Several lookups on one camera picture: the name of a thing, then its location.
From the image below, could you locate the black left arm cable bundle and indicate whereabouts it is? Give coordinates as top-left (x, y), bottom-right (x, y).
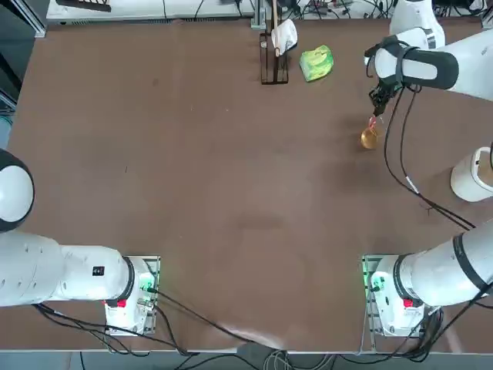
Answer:
top-left (32, 303), bottom-right (189, 355)

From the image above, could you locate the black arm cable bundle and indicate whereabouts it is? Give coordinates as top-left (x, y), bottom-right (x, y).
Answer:
top-left (32, 303), bottom-right (189, 355)
top-left (360, 292), bottom-right (493, 365)

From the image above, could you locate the green tissue pack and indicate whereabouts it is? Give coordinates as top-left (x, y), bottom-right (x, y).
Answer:
top-left (299, 44), bottom-right (334, 82)

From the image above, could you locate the long black base cable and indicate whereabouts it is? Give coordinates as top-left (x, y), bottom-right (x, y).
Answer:
top-left (156, 291), bottom-right (286, 350)

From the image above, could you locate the cream bin with flip lid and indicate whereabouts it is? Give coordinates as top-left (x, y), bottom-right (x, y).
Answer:
top-left (450, 146), bottom-right (493, 202)

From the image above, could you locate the glass beaker with orange solution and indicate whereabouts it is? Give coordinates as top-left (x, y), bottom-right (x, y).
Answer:
top-left (360, 117), bottom-right (386, 152)

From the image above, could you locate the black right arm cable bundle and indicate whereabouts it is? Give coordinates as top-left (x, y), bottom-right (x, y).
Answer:
top-left (360, 292), bottom-right (493, 365)

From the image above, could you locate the aluminium profile post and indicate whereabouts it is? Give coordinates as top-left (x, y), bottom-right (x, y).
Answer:
top-left (250, 0), bottom-right (270, 31)

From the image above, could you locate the tangle of black cables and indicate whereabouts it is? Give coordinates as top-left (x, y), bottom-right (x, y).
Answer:
top-left (277, 0), bottom-right (394, 19)

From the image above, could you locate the black comb-shaped object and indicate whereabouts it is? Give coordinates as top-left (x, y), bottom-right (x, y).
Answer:
top-left (56, 0), bottom-right (112, 13)

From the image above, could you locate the aluminium frame corner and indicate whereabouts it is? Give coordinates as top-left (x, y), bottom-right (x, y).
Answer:
top-left (21, 0), bottom-right (48, 39)

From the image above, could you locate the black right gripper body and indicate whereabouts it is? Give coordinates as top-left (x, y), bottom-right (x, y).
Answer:
top-left (375, 76), bottom-right (404, 99)

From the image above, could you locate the white cable bundle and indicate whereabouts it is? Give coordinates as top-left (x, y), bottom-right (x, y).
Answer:
top-left (263, 348), bottom-right (293, 370)

